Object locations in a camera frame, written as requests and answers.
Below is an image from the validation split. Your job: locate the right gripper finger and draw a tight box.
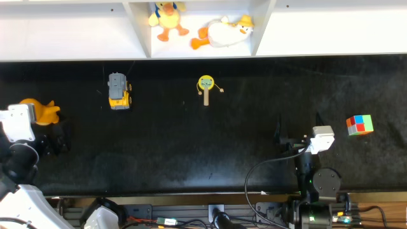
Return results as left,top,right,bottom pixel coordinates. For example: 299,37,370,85
314,111,326,128
273,114,284,144

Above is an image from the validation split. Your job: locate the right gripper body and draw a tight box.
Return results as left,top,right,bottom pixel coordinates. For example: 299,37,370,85
279,136,311,152

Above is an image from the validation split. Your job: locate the yellow rattle drum toy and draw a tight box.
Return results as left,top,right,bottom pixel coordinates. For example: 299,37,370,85
196,74,225,107

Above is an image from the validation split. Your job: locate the grey and yellow toy truck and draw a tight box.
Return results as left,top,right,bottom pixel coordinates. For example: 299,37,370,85
107,72,133,111

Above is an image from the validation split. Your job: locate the orange rubber duck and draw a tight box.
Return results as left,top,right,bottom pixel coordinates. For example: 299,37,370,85
19,98,61,126

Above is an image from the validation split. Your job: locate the many-coloured puzzle cube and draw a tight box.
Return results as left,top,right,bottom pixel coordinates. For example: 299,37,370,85
345,114,375,137

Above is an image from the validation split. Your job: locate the white plush duck yellow hat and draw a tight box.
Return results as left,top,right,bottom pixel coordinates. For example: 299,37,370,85
190,14,255,50

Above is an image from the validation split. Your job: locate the white shelf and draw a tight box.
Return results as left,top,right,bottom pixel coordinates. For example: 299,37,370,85
0,0,407,63

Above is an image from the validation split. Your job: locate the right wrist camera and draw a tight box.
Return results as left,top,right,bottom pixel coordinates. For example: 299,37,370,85
306,125,336,155

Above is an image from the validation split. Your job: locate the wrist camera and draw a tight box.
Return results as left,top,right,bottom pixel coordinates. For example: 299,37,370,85
0,103,37,143
306,125,336,155

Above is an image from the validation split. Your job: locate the mounting rail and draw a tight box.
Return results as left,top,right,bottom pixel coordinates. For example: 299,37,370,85
47,196,390,229

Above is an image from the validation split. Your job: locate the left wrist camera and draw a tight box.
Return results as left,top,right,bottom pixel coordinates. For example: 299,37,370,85
0,103,37,143

